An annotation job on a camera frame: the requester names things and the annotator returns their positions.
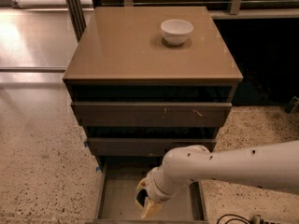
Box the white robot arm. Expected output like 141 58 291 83
135 140 299 218

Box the white ceramic bowl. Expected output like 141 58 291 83
161 19 193 46

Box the black cable on floor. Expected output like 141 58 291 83
216 213 253 224

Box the green and yellow sponge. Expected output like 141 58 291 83
135 189 147 208

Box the open bottom drawer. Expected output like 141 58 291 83
93 157 209 224

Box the middle drawer front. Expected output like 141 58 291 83
87 138 216 157

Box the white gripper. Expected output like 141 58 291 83
135 167 178 218

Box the top drawer front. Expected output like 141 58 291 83
71 102 232 127

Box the dark vertical post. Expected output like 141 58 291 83
65 0 86 41

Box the grey power strip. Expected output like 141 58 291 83
250 215 291 224

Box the brown drawer cabinet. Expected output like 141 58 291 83
62 6 244 224

